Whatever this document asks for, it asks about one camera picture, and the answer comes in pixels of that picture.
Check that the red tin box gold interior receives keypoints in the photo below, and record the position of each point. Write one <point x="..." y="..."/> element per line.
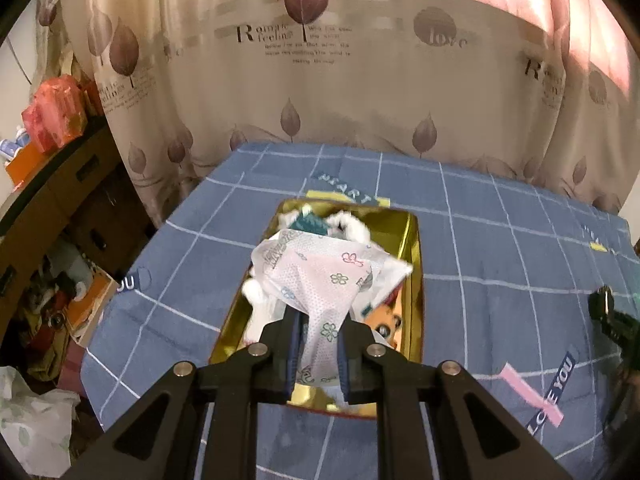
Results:
<point x="407" y="250"/>

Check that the dark clutter pile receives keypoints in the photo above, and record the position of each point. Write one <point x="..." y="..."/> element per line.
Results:
<point x="45" y="325"/>

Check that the beige leaf print curtain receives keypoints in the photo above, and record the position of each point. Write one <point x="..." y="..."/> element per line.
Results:
<point x="350" y="110"/>

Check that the blue white bottle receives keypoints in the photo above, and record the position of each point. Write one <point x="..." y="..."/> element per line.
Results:
<point x="12" y="145"/>

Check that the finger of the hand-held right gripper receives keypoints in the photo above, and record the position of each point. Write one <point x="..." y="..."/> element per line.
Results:
<point x="612" y="320"/>

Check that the white teal tissue packet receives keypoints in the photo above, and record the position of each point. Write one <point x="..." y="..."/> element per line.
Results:
<point x="307" y="222"/>

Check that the orange rubber animal toy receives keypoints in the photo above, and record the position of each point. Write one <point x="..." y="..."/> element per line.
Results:
<point x="385" y="320"/>

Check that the orange box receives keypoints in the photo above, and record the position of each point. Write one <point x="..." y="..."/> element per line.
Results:
<point x="30" y="165"/>

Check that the white fluffy cloth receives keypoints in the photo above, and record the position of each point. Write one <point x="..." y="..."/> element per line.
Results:
<point x="355" y="230"/>

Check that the white plastic bag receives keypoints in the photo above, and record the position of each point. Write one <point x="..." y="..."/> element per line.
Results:
<point x="35" y="420"/>

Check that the orange white carton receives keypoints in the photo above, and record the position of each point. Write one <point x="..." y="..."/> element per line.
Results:
<point x="92" y="305"/>

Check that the white floral print packet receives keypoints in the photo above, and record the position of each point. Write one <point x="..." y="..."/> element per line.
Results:
<point x="320" y="280"/>

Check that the red plastic bag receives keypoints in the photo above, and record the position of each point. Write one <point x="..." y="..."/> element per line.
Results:
<point x="55" y="110"/>

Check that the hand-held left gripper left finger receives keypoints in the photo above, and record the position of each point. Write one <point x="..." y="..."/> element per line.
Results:
<point x="292" y="360"/>

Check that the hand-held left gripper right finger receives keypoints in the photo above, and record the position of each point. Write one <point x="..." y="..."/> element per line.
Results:
<point x="344" y="365"/>

